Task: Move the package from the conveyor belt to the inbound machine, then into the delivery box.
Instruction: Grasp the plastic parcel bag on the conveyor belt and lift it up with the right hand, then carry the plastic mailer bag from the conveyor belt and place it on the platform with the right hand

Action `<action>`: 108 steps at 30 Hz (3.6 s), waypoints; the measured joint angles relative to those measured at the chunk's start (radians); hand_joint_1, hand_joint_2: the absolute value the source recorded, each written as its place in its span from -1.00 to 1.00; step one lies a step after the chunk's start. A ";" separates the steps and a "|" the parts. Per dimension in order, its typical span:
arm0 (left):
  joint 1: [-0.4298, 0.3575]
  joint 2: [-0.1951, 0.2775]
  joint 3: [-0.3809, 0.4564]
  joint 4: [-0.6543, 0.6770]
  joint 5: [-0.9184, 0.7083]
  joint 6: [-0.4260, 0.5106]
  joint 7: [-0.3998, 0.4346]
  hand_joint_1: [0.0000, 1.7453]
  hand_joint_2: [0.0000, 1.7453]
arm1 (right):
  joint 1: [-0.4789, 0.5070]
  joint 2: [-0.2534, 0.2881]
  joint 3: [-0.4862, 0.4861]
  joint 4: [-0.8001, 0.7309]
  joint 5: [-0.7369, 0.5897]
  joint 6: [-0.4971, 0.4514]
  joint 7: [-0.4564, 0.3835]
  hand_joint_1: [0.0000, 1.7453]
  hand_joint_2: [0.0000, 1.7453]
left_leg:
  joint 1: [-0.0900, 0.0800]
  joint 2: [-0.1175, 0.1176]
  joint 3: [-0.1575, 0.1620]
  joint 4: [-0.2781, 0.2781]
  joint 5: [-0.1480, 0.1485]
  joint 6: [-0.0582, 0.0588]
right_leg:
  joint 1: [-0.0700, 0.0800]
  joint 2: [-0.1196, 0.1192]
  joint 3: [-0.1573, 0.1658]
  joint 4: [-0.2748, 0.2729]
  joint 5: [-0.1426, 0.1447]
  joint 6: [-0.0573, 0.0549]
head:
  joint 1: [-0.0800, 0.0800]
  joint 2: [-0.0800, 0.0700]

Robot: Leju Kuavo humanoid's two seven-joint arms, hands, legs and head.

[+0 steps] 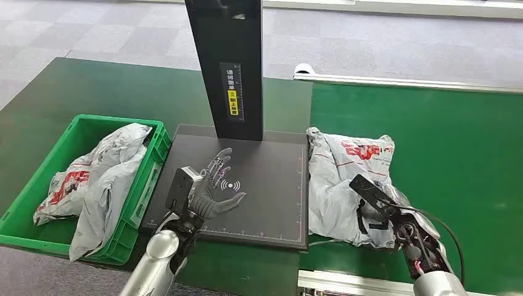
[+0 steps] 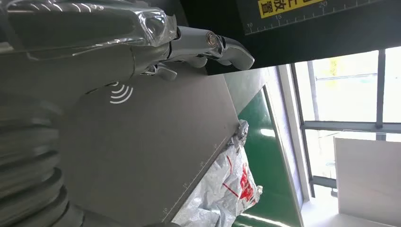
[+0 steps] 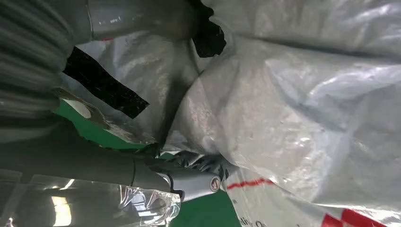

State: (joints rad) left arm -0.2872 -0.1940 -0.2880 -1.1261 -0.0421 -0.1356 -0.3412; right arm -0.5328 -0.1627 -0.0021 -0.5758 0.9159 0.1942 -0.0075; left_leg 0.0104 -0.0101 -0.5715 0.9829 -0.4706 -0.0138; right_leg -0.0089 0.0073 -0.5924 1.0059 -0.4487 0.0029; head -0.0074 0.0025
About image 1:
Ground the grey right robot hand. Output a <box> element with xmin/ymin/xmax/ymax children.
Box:
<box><xmin>357</xmin><ymin>199</ymin><xmax>391</xmax><ymax>236</ymax></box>

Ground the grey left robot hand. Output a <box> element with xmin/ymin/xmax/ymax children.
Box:
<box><xmin>188</xmin><ymin>147</ymin><xmax>247</xmax><ymax>220</ymax></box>

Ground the large grey mailer bag package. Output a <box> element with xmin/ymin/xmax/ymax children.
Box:
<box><xmin>306</xmin><ymin>126</ymin><xmax>442</xmax><ymax>249</ymax></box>

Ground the black inbound scanner machine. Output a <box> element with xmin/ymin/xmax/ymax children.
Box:
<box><xmin>141</xmin><ymin>0</ymin><xmax>310</xmax><ymax>251</ymax></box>

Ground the green conveyor belt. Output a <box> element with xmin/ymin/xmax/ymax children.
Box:
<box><xmin>300</xmin><ymin>81</ymin><xmax>523</xmax><ymax>295</ymax></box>

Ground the plain grey mailer bag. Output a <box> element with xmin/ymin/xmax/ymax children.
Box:
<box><xmin>69</xmin><ymin>144</ymin><xmax>149</xmax><ymax>262</ymax></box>

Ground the yellow and black label sticker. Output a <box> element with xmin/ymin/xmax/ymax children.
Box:
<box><xmin>220</xmin><ymin>62</ymin><xmax>245</xmax><ymax>123</ymax></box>

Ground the grey mailer bag red print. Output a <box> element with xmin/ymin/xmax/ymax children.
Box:
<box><xmin>33</xmin><ymin>123</ymin><xmax>153</xmax><ymax>226</ymax></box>

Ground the green plastic crate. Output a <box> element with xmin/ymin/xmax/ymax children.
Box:
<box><xmin>0</xmin><ymin>113</ymin><xmax>173</xmax><ymax>266</ymax></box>

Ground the white baseboard strip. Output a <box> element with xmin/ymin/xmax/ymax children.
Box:
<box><xmin>261</xmin><ymin>0</ymin><xmax>523</xmax><ymax>20</ymax></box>

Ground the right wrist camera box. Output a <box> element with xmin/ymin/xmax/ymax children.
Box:
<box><xmin>349</xmin><ymin>174</ymin><xmax>403</xmax><ymax>220</ymax></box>

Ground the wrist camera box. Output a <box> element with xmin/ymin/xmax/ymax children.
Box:
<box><xmin>165</xmin><ymin>166</ymin><xmax>204</xmax><ymax>217</ymax></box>
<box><xmin>349</xmin><ymin>174</ymin><xmax>403</xmax><ymax>220</ymax></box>

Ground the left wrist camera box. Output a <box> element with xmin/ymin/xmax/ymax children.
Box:
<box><xmin>165</xmin><ymin>166</ymin><xmax>204</xmax><ymax>217</ymax></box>

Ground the short silver conveyor rail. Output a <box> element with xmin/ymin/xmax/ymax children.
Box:
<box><xmin>297</xmin><ymin>269</ymin><xmax>523</xmax><ymax>296</ymax></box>

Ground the long silver conveyor rail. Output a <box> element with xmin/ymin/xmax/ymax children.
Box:
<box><xmin>292</xmin><ymin>63</ymin><xmax>523</xmax><ymax>95</ymax></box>

